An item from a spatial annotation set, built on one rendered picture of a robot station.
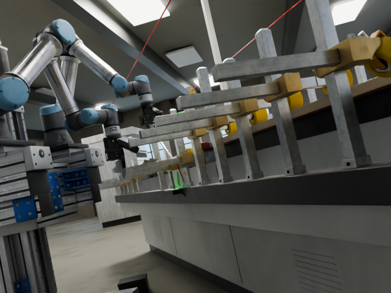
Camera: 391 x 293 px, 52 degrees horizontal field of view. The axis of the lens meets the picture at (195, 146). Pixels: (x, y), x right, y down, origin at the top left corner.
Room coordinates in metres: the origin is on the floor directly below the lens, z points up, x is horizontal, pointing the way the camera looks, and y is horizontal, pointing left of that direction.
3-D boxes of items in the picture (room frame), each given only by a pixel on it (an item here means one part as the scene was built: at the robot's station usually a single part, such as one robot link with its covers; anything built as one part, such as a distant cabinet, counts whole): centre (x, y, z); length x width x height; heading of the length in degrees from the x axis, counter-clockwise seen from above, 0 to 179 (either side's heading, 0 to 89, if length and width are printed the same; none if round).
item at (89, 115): (1.86, 0.45, 1.12); 0.11 x 0.11 x 0.08; 57
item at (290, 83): (1.12, -0.27, 0.95); 0.13 x 0.06 x 0.05; 20
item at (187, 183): (2.10, 0.11, 0.75); 0.26 x 0.01 x 0.10; 20
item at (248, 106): (1.36, -0.18, 0.95); 0.13 x 0.06 x 0.05; 20
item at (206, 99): (1.09, -0.22, 0.95); 0.50 x 0.04 x 0.04; 110
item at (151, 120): (2.20, 0.22, 1.14); 0.09 x 0.08 x 0.12; 40
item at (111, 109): (1.93, 0.38, 1.12); 0.09 x 0.08 x 0.11; 147
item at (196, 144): (1.85, -0.01, 0.88); 0.03 x 0.03 x 0.48; 20
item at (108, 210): (9.42, 1.72, 1.01); 1.57 x 1.20 x 2.02; 172
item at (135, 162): (3.26, 0.51, 0.92); 0.03 x 0.03 x 0.48; 20
